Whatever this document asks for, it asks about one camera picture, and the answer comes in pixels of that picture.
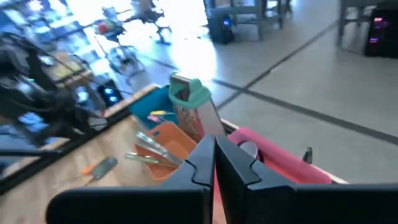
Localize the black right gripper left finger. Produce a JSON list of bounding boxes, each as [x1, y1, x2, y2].
[[160, 134, 216, 224]]

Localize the teal metal box grater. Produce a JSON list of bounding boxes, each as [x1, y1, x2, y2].
[[168, 73, 227, 144]]

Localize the grey handled butter knife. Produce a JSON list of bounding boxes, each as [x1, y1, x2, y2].
[[135, 131, 185, 167]]

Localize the blue plastic bin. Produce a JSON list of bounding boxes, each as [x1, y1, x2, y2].
[[127, 85, 180, 131]]

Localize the black frame knob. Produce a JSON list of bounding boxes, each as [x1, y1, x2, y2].
[[302, 146, 314, 165]]

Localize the black computer tower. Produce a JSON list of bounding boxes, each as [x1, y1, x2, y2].
[[206, 12, 236, 45], [363, 8, 398, 59]]

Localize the grey spatula wooden handle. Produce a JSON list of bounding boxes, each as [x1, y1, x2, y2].
[[52, 156, 119, 189]]

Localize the orange plastic bin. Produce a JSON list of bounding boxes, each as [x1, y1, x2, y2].
[[133, 121, 199, 184]]

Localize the pink plastic bin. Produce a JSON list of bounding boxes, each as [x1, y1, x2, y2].
[[213, 126, 334, 224]]

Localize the black computer blue lights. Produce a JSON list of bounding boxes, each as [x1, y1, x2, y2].
[[97, 80, 124, 108]]

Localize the orange mini spatula clear handle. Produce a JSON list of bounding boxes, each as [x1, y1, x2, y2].
[[81, 163, 96, 176]]

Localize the yellow mini spatula clear handle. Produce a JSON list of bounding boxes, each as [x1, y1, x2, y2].
[[149, 110, 175, 117]]

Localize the blue-grey silicone spoon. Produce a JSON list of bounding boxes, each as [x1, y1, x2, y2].
[[238, 140, 259, 160]]

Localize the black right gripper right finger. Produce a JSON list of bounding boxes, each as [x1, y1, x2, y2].
[[215, 135, 295, 224]]

